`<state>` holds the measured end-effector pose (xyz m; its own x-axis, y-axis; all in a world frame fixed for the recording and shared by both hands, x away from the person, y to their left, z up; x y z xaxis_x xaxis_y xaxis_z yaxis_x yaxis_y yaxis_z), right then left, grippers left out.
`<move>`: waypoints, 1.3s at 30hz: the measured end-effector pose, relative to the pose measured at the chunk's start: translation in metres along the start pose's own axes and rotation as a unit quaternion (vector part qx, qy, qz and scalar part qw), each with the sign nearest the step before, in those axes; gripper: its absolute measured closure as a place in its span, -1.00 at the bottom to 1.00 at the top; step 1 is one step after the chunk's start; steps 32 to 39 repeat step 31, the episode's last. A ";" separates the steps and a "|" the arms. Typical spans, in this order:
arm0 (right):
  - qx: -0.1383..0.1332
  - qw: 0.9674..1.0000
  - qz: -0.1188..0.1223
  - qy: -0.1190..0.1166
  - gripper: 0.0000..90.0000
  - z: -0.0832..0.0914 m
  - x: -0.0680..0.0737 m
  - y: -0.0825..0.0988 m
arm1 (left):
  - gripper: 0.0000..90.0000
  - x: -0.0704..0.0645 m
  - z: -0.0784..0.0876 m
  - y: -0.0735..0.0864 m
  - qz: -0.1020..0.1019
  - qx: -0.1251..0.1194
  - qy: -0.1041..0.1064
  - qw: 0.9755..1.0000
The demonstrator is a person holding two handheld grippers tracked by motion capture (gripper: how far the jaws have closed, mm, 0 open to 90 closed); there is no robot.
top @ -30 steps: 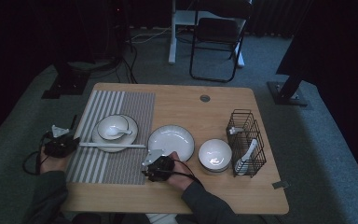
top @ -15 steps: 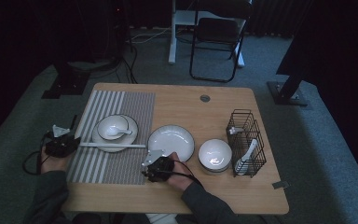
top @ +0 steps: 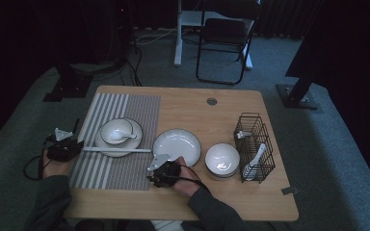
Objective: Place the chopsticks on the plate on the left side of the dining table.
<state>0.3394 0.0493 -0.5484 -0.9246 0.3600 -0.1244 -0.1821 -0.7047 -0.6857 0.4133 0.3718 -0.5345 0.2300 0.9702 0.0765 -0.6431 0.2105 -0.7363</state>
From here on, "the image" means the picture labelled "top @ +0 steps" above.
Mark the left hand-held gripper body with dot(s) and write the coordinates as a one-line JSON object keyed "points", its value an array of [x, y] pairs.
{"points": [[61, 150]]}

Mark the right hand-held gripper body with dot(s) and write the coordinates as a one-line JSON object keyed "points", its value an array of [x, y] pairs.
{"points": [[168, 173]]}

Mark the white ceramic spoon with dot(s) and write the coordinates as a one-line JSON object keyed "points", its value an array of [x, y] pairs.
{"points": [[117, 135], [260, 152]]}

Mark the white plate with dark rim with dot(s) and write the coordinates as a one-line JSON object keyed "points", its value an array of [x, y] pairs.
{"points": [[179, 144], [138, 128]]}

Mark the small black strip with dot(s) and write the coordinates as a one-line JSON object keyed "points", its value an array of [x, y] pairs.
{"points": [[75, 125]]}

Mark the grey striped placemat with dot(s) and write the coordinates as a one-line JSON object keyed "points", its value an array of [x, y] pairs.
{"points": [[125, 173]]}

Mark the white ribbed object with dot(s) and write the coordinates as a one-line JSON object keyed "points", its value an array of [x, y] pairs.
{"points": [[167, 226]]}

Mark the black stand base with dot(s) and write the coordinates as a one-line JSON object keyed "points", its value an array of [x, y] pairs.
{"points": [[297, 96], [70, 86]]}

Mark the black equipment tower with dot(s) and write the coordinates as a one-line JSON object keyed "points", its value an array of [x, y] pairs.
{"points": [[120, 32]]}

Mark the grey tape piece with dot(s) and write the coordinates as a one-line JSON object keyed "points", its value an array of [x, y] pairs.
{"points": [[289, 191]]}

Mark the black folding chair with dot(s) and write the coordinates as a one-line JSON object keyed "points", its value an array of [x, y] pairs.
{"points": [[224, 30]]}

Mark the dark pleated curtain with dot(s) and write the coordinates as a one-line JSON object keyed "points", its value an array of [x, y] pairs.
{"points": [[279, 19]]}

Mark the black curtain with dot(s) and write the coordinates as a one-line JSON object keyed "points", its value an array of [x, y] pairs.
{"points": [[350, 48]]}

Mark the white desk frame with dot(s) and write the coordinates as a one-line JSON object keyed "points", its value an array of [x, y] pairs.
{"points": [[178, 48]]}

